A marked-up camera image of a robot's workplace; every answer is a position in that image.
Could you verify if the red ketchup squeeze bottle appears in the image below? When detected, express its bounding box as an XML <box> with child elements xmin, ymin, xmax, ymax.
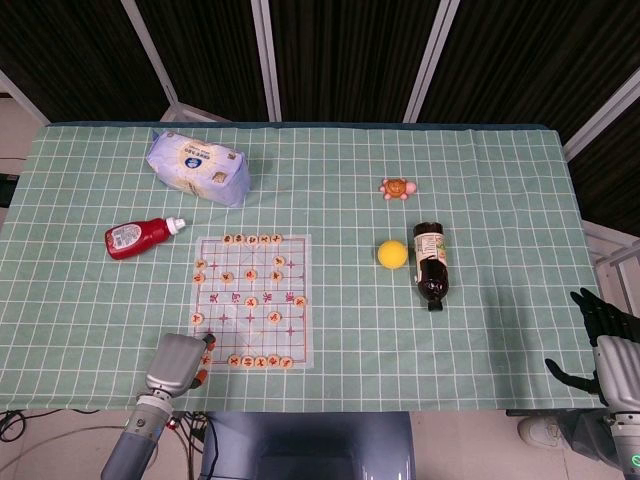
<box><xmin>104</xmin><ymin>216</ymin><xmax>187</xmax><ymax>261</ymax></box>

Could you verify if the white shoe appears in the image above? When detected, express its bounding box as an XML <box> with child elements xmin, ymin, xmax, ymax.
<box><xmin>517</xmin><ymin>416</ymin><xmax>565</xmax><ymax>450</ymax></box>

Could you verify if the grey trouser leg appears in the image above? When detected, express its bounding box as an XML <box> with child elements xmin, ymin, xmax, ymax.
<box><xmin>557</xmin><ymin>412</ymin><xmax>609</xmax><ymax>464</ymax></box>

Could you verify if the pink orange turtle toy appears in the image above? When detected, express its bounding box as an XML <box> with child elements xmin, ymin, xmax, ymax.
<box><xmin>378</xmin><ymin>177</ymin><xmax>419</xmax><ymax>202</ymax></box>

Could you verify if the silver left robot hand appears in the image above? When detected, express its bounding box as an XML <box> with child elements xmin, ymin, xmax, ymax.
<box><xmin>144</xmin><ymin>332</ymin><xmax>219</xmax><ymax>399</ymax></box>

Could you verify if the white metal rack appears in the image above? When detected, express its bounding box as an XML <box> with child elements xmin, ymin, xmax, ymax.
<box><xmin>582</xmin><ymin>219</ymin><xmax>640</xmax><ymax>321</ymax></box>

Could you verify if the clear plastic chess board mat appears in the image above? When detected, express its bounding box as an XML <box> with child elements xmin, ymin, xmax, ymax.
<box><xmin>191</xmin><ymin>233</ymin><xmax>315</xmax><ymax>372</ymax></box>

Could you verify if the brown glass bottle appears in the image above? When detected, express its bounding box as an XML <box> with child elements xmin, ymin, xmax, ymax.
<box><xmin>412</xmin><ymin>221</ymin><xmax>450</xmax><ymax>312</ymax></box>

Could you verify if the green checked tablecloth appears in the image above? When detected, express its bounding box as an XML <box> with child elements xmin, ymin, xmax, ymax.
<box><xmin>0</xmin><ymin>122</ymin><xmax>604</xmax><ymax>414</ymax></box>

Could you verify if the yellow ball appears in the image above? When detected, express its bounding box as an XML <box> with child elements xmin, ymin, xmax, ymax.
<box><xmin>377</xmin><ymin>239</ymin><xmax>409</xmax><ymax>271</ymax></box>

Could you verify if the blue tissue pack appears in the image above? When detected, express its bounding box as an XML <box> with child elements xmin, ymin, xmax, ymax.
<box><xmin>145</xmin><ymin>128</ymin><xmax>251</xmax><ymax>207</ymax></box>

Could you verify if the black floor cable bundle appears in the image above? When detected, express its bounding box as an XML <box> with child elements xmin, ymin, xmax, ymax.
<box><xmin>174</xmin><ymin>410</ymin><xmax>212</xmax><ymax>480</ymax></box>

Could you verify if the white partition frame post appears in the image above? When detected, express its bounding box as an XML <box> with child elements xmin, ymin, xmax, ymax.
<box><xmin>562</xmin><ymin>74</ymin><xmax>640</xmax><ymax>162</ymax></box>
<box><xmin>122</xmin><ymin>0</ymin><xmax>227</xmax><ymax>124</ymax></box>
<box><xmin>402</xmin><ymin>0</ymin><xmax>460</xmax><ymax>124</ymax></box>
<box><xmin>0</xmin><ymin>68</ymin><xmax>51</xmax><ymax>126</ymax></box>
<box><xmin>251</xmin><ymin>0</ymin><xmax>282</xmax><ymax>123</ymax></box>

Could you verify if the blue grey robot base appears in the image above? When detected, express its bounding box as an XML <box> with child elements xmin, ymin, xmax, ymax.
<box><xmin>199</xmin><ymin>412</ymin><xmax>416</xmax><ymax>480</ymax></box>

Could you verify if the black corrugated partition panel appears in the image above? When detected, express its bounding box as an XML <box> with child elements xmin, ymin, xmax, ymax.
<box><xmin>272</xmin><ymin>0</ymin><xmax>441</xmax><ymax>124</ymax></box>
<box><xmin>569</xmin><ymin>107</ymin><xmax>640</xmax><ymax>236</ymax></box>
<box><xmin>137</xmin><ymin>0</ymin><xmax>271</xmax><ymax>123</ymax></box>
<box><xmin>417</xmin><ymin>0</ymin><xmax>640</xmax><ymax>146</ymax></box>
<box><xmin>0</xmin><ymin>0</ymin><xmax>169</xmax><ymax>126</ymax></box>

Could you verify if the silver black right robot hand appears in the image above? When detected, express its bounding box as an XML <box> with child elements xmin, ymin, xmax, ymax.
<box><xmin>544</xmin><ymin>287</ymin><xmax>640</xmax><ymax>415</ymax></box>

